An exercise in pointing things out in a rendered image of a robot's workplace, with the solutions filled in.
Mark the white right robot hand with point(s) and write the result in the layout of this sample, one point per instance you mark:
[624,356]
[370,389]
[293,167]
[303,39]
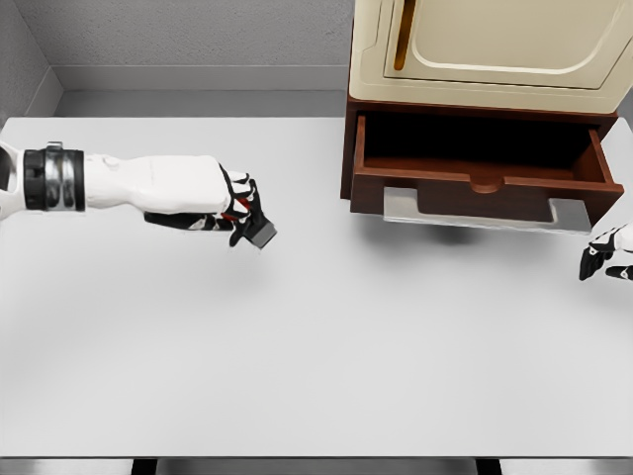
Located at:
[601,250]

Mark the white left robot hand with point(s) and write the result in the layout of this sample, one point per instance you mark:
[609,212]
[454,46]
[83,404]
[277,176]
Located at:
[183,185]

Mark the brown wooden drawer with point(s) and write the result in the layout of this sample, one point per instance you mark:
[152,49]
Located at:
[487,178]

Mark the cream and brown cabinet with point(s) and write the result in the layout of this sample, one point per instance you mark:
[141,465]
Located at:
[482,54]

